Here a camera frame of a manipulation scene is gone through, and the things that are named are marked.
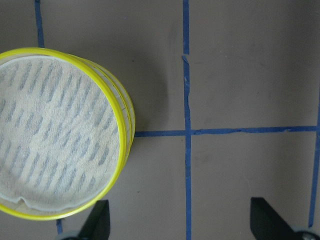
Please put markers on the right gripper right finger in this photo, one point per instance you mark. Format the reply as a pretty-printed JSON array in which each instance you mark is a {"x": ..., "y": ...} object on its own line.
[{"x": 267, "y": 224}]

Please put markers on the yellow steamer layer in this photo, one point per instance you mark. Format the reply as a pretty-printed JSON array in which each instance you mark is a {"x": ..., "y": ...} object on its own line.
[
  {"x": 120, "y": 101},
  {"x": 59, "y": 138}
]

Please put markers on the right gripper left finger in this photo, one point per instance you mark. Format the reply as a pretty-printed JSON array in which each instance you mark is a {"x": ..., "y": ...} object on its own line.
[{"x": 97, "y": 225}]

